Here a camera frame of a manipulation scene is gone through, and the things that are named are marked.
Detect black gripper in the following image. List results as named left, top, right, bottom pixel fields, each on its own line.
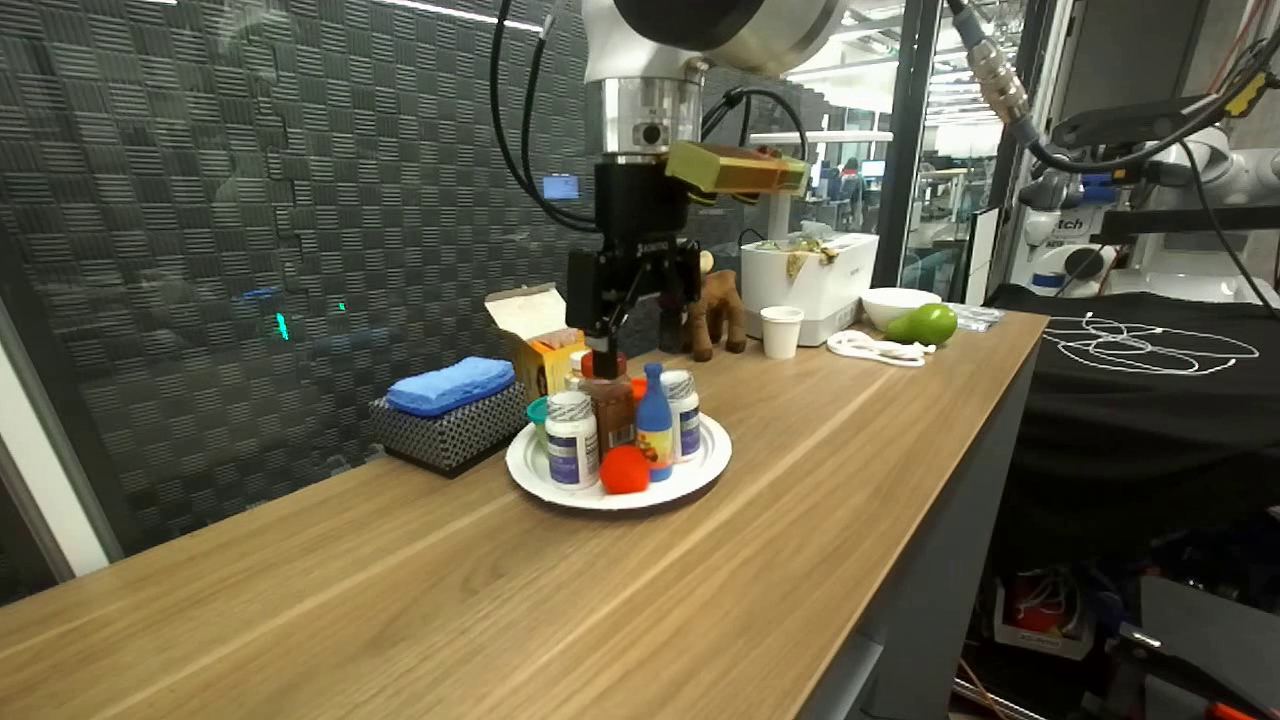
left=563, top=152, right=703, bottom=385

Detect plain white pill bottle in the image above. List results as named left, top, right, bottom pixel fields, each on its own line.
left=662, top=369, right=710, bottom=463

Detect blue bowling pin bottle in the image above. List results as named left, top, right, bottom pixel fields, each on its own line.
left=632, top=359, right=679, bottom=485

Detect white pill bottle blue label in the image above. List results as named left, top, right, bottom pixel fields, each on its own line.
left=539, top=388, right=606, bottom=486

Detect red toy tomato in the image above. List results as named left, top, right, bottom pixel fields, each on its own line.
left=596, top=442, right=655, bottom=501

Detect white round plate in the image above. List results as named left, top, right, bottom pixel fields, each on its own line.
left=502, top=406, right=737, bottom=516

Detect brown moose plush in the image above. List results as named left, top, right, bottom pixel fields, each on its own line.
left=683, top=248, right=751, bottom=362

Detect open yellow cardboard box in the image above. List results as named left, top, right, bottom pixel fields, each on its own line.
left=480, top=280, right=601, bottom=398

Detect white paper cup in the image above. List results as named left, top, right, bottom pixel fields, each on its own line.
left=755, top=303, right=807, bottom=362

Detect dried leaves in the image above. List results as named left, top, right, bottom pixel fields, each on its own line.
left=777, top=231, right=840, bottom=289

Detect white mug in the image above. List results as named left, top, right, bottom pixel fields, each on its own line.
left=737, top=231, right=886, bottom=346

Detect white bowl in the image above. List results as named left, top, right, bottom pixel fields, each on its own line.
left=859, top=284, right=945, bottom=336

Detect green fruit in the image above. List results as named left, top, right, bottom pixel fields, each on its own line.
left=880, top=299, right=963, bottom=346

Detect dark metal pillar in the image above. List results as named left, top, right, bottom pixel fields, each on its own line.
left=874, top=0, right=945, bottom=290

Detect small clear packet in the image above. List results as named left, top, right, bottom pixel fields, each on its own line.
left=951, top=299, right=1008, bottom=336

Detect red and white box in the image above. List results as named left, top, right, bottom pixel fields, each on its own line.
left=991, top=572, right=1102, bottom=662

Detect black table cloth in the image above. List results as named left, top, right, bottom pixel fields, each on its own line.
left=991, top=284, right=1280, bottom=455

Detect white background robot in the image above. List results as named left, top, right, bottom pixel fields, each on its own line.
left=1016, top=125, right=1280, bottom=303

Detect yellow black clamp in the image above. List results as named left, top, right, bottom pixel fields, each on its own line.
left=1215, top=64, right=1278, bottom=125

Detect yellow wrist camera box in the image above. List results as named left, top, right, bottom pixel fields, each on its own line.
left=665, top=137, right=816, bottom=204

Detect white rope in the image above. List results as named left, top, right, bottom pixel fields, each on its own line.
left=825, top=326, right=939, bottom=372

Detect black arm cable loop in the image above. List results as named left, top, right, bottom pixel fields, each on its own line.
left=485, top=0, right=816, bottom=239

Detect black cable with metal connector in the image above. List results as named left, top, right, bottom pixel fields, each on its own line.
left=939, top=0, right=1280, bottom=175

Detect thin white cable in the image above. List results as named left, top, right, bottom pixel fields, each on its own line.
left=1044, top=306, right=1266, bottom=379

